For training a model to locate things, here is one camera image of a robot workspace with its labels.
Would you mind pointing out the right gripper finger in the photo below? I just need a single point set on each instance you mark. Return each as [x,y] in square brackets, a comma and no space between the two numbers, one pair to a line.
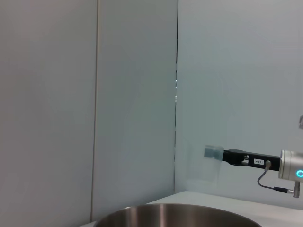
[239,152]
[233,159]

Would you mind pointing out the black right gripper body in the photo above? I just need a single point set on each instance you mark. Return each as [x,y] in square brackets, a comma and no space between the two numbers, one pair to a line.
[262,162]

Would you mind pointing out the clear plastic measuring cup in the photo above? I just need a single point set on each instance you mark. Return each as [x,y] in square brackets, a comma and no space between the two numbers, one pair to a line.
[213,152]

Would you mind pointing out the stainless steel mixing bowl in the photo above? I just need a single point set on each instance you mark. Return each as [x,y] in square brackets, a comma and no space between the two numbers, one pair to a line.
[165,216]

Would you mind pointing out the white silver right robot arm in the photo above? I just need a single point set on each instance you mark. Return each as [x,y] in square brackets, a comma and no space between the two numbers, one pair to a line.
[288,165]

